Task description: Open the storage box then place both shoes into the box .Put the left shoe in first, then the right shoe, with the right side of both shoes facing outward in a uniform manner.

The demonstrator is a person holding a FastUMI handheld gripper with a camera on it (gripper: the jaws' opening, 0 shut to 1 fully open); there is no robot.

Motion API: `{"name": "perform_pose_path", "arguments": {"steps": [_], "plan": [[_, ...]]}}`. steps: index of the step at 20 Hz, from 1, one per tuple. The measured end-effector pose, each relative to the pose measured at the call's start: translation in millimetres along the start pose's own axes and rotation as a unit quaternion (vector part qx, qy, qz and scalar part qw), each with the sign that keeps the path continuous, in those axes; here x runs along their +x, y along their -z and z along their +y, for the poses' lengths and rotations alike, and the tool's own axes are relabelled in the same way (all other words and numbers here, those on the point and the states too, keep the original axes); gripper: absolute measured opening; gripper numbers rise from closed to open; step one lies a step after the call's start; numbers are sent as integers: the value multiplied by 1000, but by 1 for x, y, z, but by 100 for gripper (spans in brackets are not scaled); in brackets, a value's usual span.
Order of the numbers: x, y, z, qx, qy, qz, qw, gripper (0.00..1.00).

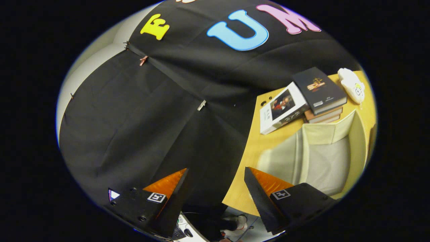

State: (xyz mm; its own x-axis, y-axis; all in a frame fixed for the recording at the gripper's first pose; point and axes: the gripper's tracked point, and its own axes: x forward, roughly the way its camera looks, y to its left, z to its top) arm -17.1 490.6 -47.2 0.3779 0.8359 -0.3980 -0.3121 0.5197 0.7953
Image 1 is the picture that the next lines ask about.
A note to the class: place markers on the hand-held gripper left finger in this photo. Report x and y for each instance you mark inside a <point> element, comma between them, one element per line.
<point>174,208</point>

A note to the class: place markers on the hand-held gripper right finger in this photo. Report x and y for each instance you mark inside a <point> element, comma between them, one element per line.
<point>260,201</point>

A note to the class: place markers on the grey fabric storage box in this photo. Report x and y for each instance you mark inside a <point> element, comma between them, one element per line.
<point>329,161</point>

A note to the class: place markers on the person's white sneaker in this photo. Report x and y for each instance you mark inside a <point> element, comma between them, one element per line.
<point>239,222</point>

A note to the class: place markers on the white book with portrait cover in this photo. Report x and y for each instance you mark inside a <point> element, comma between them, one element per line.
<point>284,107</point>

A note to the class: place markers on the black backdrop cloth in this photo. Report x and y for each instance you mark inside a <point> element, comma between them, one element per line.
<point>134,117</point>

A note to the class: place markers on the brown book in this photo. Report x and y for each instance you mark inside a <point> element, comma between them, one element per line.
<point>322,116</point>

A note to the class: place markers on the silver cloth clip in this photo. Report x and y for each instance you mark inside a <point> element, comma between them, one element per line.
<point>201,105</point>

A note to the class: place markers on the black hardcover book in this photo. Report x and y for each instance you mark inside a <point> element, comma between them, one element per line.
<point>315,87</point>

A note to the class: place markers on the white plush toy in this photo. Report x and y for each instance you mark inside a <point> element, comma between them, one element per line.
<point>349,84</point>

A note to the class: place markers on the copper cloth clip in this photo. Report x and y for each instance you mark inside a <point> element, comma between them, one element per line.
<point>143,60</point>

